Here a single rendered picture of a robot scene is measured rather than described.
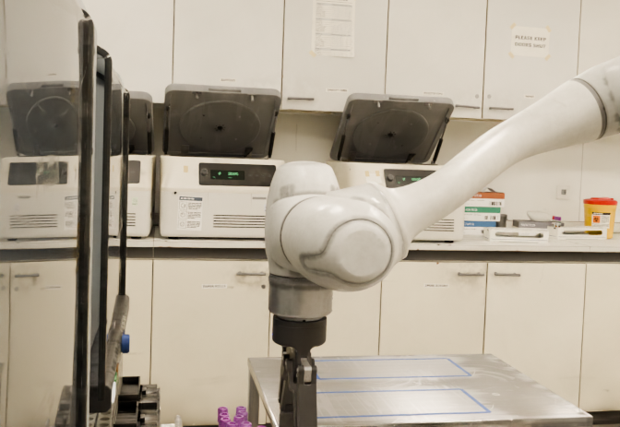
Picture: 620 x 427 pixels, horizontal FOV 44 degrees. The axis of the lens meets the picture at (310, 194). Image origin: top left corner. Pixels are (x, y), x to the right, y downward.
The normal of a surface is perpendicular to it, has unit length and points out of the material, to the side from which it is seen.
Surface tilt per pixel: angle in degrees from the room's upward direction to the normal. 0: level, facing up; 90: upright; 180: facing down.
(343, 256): 93
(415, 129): 142
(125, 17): 90
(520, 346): 90
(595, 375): 90
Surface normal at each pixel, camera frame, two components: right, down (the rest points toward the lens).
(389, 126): 0.09, 0.82
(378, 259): 0.07, 0.09
